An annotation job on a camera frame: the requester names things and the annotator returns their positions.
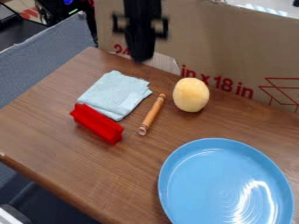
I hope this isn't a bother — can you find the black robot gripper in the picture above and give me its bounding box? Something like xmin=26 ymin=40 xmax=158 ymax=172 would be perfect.
xmin=112 ymin=0 xmax=168 ymax=61

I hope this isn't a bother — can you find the light blue cloth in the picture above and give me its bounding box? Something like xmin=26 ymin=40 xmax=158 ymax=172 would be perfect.
xmin=78 ymin=70 xmax=152 ymax=122

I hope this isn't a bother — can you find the red plastic block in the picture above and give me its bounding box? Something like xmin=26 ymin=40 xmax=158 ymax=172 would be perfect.
xmin=70 ymin=103 xmax=124 ymax=145

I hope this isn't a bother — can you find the yellow potato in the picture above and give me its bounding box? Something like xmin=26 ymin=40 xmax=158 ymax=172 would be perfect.
xmin=172 ymin=78 xmax=211 ymax=113

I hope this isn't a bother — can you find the black equipment in background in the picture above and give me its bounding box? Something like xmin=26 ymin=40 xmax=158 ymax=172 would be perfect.
xmin=34 ymin=0 xmax=99 ymax=45

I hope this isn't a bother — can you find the grey fabric panel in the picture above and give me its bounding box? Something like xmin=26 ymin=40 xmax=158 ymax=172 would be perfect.
xmin=0 ymin=14 xmax=95 ymax=108

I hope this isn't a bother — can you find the orange crayon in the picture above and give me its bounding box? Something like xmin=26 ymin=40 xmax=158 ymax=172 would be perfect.
xmin=138 ymin=93 xmax=166 ymax=136

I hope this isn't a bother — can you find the blue round plate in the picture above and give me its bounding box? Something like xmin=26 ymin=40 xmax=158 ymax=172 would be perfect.
xmin=158 ymin=138 xmax=295 ymax=224

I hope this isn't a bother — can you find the brown cardboard box wall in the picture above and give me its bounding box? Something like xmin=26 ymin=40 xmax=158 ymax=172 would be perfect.
xmin=95 ymin=0 xmax=299 ymax=114

